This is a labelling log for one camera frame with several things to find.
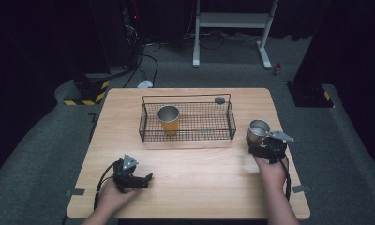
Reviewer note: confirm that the orange metal cup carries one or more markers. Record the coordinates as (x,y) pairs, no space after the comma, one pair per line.
(168,120)

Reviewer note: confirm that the black yellow striped stand base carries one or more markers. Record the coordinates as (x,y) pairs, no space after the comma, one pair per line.
(92,92)

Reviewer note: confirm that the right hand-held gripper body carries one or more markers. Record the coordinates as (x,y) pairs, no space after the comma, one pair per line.
(274,146)

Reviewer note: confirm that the grey tape piece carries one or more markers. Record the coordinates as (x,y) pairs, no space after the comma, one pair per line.
(301,188)
(75,192)

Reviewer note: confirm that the black computer tower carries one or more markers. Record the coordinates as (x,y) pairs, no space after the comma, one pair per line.
(131,34)

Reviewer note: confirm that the black stand base yellow mark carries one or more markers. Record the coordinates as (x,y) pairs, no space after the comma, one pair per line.
(310,95)

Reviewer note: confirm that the grey round table grommet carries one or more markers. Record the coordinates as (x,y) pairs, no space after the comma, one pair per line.
(219,100)

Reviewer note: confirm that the small red object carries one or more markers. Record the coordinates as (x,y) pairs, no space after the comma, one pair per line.
(277,69)

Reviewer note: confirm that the person's right hand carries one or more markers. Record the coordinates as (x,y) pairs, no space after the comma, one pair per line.
(271,176)

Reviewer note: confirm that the white metal stand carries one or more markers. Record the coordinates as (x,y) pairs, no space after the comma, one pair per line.
(232,20)

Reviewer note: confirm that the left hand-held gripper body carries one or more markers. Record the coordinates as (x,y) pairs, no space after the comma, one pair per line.
(124,173)

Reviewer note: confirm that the person's left hand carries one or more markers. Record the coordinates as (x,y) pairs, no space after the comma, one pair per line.
(117,200)

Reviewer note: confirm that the silver metal cup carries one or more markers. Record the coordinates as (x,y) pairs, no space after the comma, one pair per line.
(257,131)

